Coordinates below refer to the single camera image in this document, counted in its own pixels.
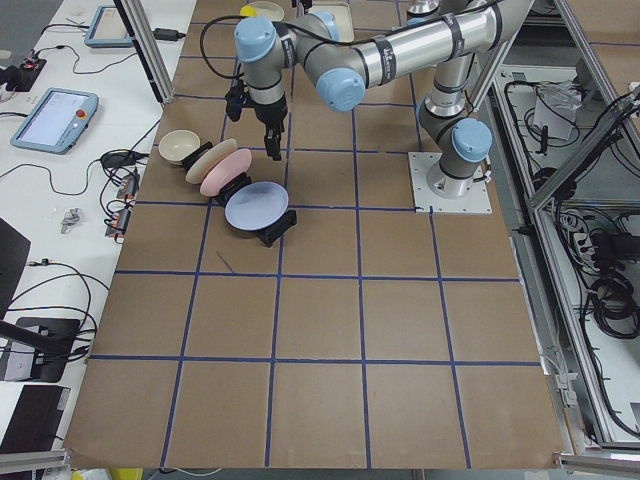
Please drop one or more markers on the cream plate in rack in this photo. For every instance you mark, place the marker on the cream plate in rack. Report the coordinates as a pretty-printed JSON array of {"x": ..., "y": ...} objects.
[{"x": 202, "y": 161}]

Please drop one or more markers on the aluminium frame post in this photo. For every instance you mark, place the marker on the aluminium frame post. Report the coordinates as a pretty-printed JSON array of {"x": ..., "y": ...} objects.
[{"x": 137, "y": 26}]

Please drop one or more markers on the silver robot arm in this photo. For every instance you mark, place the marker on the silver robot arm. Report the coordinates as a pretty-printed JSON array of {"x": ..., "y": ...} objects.
[
  {"x": 422, "y": 11},
  {"x": 444, "y": 35}
]

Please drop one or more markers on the black device on table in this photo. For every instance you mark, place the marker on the black device on table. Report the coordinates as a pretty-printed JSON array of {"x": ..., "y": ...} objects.
[{"x": 23, "y": 77}]

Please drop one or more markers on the white box in cabinet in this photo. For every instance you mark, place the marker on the white box in cabinet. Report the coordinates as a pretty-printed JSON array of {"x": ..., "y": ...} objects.
[{"x": 556, "y": 109}]

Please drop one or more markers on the far teach pendant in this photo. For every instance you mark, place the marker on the far teach pendant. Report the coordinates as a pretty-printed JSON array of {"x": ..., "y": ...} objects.
[{"x": 107, "y": 30}]

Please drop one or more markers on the near teach pendant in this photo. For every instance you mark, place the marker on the near teach pendant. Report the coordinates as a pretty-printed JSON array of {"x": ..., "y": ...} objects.
[{"x": 57, "y": 121}]

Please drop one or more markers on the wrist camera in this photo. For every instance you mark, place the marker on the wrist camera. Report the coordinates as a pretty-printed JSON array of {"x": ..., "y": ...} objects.
[{"x": 237, "y": 100}]

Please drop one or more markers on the teach pendant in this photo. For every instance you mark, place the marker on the teach pendant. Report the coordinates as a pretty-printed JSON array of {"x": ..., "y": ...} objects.
[
  {"x": 57, "y": 121},
  {"x": 107, "y": 30}
]

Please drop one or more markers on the black monitor stand base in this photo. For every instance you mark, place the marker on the black monitor stand base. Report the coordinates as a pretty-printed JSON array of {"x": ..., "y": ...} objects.
[{"x": 38, "y": 348}]

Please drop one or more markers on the small metal clamp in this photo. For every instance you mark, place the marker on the small metal clamp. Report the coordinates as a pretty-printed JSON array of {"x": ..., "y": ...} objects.
[{"x": 70, "y": 218}]

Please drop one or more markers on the cream bowl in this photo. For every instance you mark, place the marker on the cream bowl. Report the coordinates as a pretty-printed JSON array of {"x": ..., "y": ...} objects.
[{"x": 177, "y": 145}]

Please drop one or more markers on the black dish rack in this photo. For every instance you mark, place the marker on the black dish rack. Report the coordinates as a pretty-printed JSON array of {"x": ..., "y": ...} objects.
[{"x": 268, "y": 235}]

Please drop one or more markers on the yellow lemon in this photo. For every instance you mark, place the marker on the yellow lemon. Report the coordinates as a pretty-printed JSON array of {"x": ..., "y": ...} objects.
[{"x": 248, "y": 11}]

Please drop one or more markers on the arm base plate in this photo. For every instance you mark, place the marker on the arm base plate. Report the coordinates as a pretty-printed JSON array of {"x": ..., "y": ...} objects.
[{"x": 435, "y": 192}]

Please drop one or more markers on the pink plate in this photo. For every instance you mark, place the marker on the pink plate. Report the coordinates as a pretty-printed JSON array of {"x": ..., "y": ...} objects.
[{"x": 225, "y": 171}]

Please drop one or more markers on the cream plate under lemon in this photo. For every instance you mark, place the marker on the cream plate under lemon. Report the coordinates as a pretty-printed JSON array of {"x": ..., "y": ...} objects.
[{"x": 268, "y": 9}]

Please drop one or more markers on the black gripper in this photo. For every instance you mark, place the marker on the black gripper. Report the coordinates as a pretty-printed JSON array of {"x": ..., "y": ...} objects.
[{"x": 270, "y": 115}]

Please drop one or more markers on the cream rectangular tray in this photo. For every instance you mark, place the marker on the cream rectangular tray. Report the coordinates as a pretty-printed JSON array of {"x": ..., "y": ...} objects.
[{"x": 342, "y": 14}]

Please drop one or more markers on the blue plate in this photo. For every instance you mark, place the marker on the blue plate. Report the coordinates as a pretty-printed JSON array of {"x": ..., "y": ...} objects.
[{"x": 257, "y": 206}]

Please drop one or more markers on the black power adapter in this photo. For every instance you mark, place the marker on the black power adapter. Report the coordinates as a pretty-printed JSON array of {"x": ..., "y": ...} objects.
[{"x": 165, "y": 34}]

